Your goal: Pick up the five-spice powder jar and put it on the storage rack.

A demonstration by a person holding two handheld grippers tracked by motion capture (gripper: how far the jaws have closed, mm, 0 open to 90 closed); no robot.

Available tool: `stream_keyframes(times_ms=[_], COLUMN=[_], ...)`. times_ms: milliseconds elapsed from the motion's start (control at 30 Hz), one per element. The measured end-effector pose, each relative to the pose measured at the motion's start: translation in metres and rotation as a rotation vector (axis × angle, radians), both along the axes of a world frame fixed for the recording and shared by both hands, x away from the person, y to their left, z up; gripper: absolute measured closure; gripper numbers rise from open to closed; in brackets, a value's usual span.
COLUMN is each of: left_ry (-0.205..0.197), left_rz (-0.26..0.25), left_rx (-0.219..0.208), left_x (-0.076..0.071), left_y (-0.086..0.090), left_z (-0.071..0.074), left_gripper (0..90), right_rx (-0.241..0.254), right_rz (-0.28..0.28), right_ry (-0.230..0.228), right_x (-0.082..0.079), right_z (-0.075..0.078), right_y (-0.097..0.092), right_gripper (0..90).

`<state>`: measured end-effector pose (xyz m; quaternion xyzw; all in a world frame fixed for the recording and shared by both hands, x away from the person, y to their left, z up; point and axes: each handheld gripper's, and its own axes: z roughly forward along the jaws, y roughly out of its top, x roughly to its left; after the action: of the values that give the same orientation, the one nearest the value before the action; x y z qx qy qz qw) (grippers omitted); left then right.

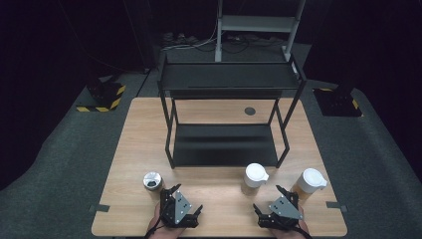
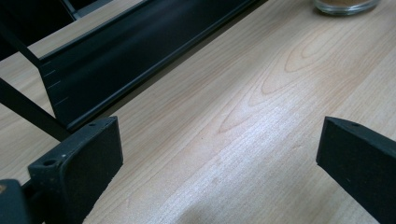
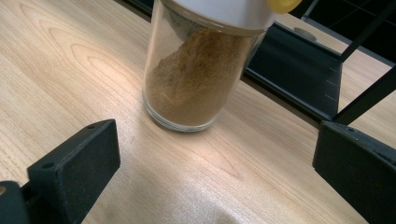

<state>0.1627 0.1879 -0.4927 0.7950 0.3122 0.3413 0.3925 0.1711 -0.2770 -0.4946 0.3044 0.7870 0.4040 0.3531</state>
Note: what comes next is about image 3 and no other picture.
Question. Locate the black two-tier metal rack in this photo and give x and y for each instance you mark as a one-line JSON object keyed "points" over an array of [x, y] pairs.
{"points": [[299, 71]]}

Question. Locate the white lid spice jar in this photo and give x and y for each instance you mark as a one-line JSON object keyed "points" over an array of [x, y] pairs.
{"points": [[196, 77]]}

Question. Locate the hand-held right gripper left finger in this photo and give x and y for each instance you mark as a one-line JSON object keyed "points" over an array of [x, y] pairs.
{"points": [[77, 168]]}

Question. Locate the grey round table grommet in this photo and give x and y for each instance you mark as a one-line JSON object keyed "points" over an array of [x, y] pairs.
{"points": [[305, 33]]}

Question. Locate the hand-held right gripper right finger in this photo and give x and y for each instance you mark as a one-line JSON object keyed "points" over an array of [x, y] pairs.
{"points": [[358, 165]]}

